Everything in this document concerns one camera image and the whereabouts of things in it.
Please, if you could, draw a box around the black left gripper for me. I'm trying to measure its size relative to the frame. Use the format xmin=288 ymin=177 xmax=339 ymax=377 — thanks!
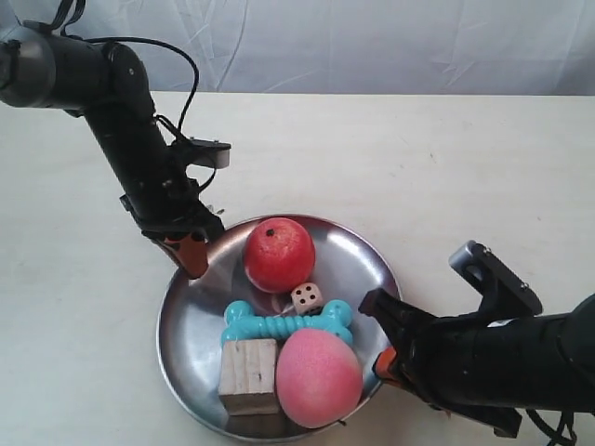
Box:
xmin=119 ymin=155 xmax=225 ymax=279

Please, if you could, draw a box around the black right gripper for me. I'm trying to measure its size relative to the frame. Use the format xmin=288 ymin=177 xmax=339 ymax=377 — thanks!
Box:
xmin=358 ymin=288 xmax=521 ymax=438

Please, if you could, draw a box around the round silver metal plate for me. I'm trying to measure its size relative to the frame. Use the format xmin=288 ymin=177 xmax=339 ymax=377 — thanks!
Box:
xmin=156 ymin=215 xmax=401 ymax=445

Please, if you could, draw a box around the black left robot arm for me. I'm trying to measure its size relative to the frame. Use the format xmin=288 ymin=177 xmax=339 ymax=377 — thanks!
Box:
xmin=1 ymin=23 xmax=231 ymax=279

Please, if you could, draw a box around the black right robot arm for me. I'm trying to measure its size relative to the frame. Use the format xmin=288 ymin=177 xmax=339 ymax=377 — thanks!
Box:
xmin=359 ymin=289 xmax=594 ymax=445

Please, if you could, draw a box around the pink toy peach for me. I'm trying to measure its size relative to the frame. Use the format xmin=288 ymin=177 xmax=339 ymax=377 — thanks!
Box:
xmin=275 ymin=329 xmax=364 ymax=429

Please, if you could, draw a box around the red toy apple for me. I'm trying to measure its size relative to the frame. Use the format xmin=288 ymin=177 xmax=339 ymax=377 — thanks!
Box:
xmin=244 ymin=217 xmax=316 ymax=294

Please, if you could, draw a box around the small wooden die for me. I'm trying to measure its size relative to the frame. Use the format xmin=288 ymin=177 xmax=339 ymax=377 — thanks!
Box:
xmin=291 ymin=282 xmax=324 ymax=315

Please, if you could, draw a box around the teal rubber bone toy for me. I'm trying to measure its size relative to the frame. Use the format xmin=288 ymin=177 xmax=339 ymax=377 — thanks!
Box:
xmin=220 ymin=299 xmax=353 ymax=347

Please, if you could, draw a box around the light wooden block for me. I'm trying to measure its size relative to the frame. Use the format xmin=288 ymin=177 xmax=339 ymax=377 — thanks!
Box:
xmin=218 ymin=339 xmax=280 ymax=416

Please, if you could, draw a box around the white backdrop cloth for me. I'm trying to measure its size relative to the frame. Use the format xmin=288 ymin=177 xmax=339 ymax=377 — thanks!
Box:
xmin=0 ymin=0 xmax=595 ymax=98

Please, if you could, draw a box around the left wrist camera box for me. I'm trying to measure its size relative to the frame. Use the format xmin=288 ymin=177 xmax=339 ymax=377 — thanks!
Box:
xmin=181 ymin=138 xmax=231 ymax=169

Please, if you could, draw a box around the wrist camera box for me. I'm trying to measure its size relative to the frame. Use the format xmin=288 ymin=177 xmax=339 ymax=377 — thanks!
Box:
xmin=448 ymin=240 xmax=543 ymax=321
xmin=181 ymin=138 xmax=231 ymax=169

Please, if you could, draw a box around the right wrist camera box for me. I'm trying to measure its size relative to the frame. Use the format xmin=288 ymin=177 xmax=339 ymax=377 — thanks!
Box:
xmin=448 ymin=240 xmax=543 ymax=321

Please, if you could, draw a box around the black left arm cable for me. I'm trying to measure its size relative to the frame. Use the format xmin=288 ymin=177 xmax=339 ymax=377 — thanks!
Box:
xmin=55 ymin=0 xmax=219 ymax=196

